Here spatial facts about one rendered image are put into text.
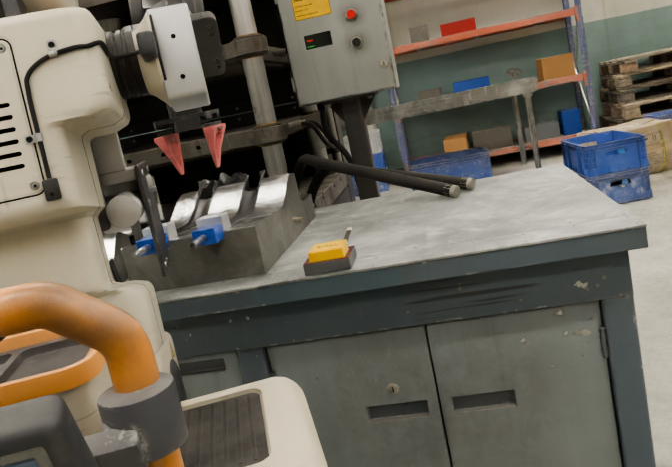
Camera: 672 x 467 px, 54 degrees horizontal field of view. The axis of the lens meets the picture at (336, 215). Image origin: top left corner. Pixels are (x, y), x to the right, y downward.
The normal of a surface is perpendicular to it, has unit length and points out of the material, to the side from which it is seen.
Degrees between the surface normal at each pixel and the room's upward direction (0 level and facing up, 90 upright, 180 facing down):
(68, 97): 82
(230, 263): 90
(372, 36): 90
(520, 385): 90
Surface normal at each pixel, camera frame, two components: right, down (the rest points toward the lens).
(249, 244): -0.15, 0.21
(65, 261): 0.14, 0.00
